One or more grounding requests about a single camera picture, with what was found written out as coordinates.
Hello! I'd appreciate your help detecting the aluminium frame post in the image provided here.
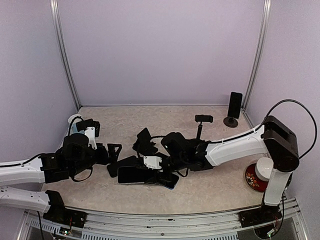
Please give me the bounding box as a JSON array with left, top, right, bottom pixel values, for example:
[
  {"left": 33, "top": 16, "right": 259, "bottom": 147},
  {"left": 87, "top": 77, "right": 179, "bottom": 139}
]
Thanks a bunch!
[
  {"left": 242, "top": 0, "right": 272, "bottom": 111},
  {"left": 49, "top": 0, "right": 82, "bottom": 111}
]

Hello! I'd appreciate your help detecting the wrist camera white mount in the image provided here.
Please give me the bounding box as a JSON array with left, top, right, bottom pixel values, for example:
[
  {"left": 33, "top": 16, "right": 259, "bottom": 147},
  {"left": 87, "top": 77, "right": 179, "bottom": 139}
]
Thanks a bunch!
[
  {"left": 136, "top": 156, "right": 163, "bottom": 172},
  {"left": 84, "top": 118, "right": 101, "bottom": 150}
]

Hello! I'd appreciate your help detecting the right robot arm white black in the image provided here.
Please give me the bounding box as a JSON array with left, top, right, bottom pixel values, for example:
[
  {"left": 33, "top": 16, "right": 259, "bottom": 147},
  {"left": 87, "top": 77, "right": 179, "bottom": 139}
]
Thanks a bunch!
[{"left": 143, "top": 112, "right": 305, "bottom": 222}]

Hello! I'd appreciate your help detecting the centre black pole phone stand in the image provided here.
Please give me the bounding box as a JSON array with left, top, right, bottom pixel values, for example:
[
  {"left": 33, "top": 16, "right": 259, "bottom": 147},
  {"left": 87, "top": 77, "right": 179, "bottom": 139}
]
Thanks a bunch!
[{"left": 194, "top": 114, "right": 214, "bottom": 140}]

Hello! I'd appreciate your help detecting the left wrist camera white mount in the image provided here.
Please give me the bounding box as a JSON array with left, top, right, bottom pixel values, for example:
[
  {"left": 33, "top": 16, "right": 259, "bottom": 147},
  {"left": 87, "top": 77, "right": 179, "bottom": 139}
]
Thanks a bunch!
[{"left": 84, "top": 118, "right": 101, "bottom": 150}]

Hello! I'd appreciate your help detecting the light blue white cup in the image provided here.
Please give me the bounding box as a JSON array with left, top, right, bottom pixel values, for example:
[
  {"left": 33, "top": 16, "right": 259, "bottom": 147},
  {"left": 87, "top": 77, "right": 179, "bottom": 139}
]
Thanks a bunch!
[{"left": 68, "top": 114, "right": 83, "bottom": 135}]

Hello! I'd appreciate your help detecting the black folding phone stand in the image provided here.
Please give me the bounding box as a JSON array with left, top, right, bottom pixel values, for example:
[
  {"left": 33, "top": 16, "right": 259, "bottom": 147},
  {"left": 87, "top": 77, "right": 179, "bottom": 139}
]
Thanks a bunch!
[{"left": 132, "top": 127, "right": 158, "bottom": 158}]

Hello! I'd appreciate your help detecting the grey round-base phone stand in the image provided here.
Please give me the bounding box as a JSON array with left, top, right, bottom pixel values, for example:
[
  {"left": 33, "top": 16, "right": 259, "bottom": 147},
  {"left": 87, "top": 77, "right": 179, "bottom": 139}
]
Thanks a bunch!
[{"left": 223, "top": 116, "right": 238, "bottom": 128}]

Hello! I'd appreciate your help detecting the black phone blue edge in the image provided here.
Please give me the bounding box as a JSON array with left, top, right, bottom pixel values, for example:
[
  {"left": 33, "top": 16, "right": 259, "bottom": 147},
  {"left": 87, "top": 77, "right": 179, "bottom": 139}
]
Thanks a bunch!
[
  {"left": 145, "top": 172, "right": 179, "bottom": 190},
  {"left": 227, "top": 92, "right": 243, "bottom": 119}
]

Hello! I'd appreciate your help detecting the black phone lower left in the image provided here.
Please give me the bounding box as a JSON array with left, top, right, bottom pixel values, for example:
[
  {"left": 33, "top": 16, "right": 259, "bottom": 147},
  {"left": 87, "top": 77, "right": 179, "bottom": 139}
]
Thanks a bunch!
[{"left": 117, "top": 166, "right": 154, "bottom": 185}]

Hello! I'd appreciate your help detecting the red floral plate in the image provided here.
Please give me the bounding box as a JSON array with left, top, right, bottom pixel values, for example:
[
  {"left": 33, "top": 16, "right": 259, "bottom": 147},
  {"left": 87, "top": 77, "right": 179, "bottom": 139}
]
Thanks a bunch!
[{"left": 245, "top": 163, "right": 268, "bottom": 193}]

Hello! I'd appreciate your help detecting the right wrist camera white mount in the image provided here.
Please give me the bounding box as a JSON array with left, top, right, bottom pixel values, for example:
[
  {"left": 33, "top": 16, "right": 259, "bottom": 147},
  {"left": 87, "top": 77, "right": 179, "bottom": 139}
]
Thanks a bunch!
[{"left": 136, "top": 156, "right": 163, "bottom": 172}]

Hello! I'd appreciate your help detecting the left aluminium frame post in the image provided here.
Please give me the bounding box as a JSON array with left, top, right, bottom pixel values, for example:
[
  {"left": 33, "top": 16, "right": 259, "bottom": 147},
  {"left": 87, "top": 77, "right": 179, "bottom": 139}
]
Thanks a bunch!
[{"left": 49, "top": 0, "right": 82, "bottom": 111}]

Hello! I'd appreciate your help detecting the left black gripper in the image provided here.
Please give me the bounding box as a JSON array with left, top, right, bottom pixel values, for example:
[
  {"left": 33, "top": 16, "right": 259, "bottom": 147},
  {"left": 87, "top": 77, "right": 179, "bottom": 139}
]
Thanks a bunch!
[{"left": 71, "top": 142, "right": 122, "bottom": 176}]

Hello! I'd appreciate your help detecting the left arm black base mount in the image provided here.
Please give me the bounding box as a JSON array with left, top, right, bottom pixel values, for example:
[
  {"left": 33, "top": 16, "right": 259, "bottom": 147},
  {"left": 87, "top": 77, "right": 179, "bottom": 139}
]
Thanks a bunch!
[{"left": 43, "top": 208, "right": 87, "bottom": 229}]

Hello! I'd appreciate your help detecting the front aluminium rail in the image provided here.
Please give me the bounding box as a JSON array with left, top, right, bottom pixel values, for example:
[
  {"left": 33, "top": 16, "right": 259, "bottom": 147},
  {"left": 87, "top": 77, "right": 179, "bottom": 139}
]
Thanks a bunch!
[{"left": 24, "top": 204, "right": 308, "bottom": 240}]

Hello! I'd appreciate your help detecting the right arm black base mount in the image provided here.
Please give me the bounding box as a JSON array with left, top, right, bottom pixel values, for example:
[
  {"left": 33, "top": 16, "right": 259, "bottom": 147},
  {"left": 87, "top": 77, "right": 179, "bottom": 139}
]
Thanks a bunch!
[{"left": 238, "top": 208, "right": 282, "bottom": 228}]

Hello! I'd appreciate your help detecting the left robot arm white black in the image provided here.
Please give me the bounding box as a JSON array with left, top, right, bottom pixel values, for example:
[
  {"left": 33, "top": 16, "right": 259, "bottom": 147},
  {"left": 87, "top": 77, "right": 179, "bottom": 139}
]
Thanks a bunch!
[{"left": 0, "top": 133, "right": 122, "bottom": 223}]

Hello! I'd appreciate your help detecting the white bowl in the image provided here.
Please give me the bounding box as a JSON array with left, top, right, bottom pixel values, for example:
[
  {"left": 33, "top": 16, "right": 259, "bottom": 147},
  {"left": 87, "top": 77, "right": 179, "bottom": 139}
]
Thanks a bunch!
[{"left": 255, "top": 157, "right": 274, "bottom": 182}]

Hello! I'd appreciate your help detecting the black phone upper left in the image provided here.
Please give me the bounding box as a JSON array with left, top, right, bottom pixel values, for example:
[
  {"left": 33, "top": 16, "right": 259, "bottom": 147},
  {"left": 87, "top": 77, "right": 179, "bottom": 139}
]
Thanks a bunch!
[{"left": 107, "top": 155, "right": 138, "bottom": 178}]

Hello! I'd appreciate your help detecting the right aluminium frame post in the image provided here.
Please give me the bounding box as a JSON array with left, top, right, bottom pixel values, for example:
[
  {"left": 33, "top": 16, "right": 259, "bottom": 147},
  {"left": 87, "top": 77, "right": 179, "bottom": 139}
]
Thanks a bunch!
[{"left": 242, "top": 0, "right": 272, "bottom": 111}]

